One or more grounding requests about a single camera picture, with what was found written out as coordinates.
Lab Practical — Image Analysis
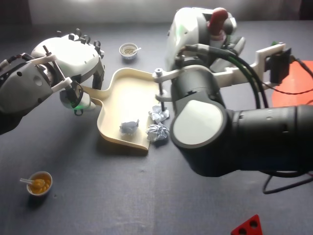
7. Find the small bowl of yellow food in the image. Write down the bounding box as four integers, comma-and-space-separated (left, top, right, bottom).
19, 170, 53, 196

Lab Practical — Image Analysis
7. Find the orange foam block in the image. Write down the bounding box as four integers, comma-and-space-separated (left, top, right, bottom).
271, 59, 313, 108

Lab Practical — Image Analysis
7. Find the green cable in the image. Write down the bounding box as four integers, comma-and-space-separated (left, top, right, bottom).
184, 44, 269, 110

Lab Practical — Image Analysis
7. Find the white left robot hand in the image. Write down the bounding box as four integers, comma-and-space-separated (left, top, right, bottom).
30, 28, 106, 116

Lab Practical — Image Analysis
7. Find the white paper ball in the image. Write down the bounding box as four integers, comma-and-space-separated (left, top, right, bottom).
146, 123, 171, 142
148, 104, 170, 124
119, 119, 140, 136

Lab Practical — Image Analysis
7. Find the red triangle block with holes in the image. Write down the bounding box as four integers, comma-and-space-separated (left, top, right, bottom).
230, 214, 264, 235

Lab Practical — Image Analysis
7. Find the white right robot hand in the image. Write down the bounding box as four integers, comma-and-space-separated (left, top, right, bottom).
165, 7, 246, 73

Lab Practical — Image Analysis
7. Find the grey table cloth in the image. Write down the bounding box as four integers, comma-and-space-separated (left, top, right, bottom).
0, 21, 313, 235

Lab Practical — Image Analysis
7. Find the thin black cable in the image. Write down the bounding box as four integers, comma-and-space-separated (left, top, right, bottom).
263, 171, 313, 194

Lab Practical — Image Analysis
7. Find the cream plastic dustpan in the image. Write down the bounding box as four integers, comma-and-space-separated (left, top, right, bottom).
82, 68, 162, 156

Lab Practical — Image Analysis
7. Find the small bowl of brown food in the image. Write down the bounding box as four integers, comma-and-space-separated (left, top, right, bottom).
119, 42, 142, 61

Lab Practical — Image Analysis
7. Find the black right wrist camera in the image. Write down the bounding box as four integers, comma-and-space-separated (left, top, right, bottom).
269, 47, 292, 86

